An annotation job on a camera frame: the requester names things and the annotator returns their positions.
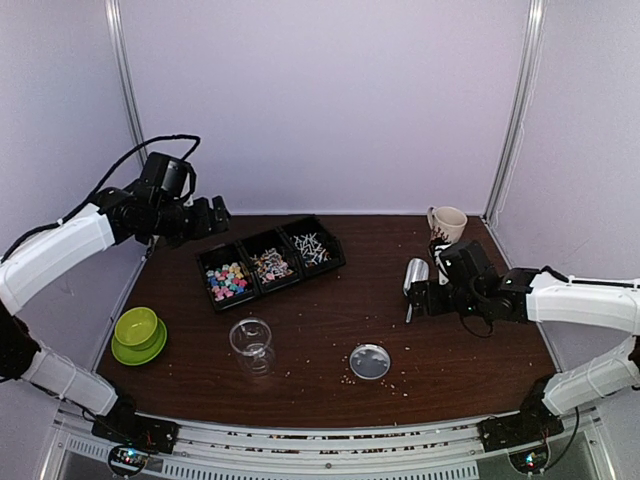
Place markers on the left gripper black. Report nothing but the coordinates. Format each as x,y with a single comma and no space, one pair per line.
203,222

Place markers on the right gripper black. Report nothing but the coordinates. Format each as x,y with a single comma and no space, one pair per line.
417,291

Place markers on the metal scoop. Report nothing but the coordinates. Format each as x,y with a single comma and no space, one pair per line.
417,269

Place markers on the black three-compartment candy tray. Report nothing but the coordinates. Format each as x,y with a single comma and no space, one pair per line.
264,263

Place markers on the clear plastic jar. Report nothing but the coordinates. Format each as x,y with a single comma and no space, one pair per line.
251,341

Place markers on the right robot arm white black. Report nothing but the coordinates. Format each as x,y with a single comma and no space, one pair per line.
545,295

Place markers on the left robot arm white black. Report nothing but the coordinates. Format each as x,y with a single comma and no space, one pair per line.
104,220

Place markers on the ceramic mug coral pattern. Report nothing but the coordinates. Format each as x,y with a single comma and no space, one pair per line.
446,225

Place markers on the round metal jar lid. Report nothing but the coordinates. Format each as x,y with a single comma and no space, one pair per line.
370,361

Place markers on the green bowl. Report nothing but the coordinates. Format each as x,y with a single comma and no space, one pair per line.
137,328

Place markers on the green plate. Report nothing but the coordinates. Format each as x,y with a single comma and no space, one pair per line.
131,357

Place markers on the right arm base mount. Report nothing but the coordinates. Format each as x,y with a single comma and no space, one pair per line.
532,423

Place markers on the left aluminium frame post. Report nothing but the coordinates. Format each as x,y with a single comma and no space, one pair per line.
118,41

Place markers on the aluminium frame post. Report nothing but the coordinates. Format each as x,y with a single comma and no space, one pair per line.
524,88
118,41

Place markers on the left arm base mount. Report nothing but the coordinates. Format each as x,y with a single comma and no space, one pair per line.
124,425

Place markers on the right aluminium frame post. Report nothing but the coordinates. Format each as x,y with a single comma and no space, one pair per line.
524,88

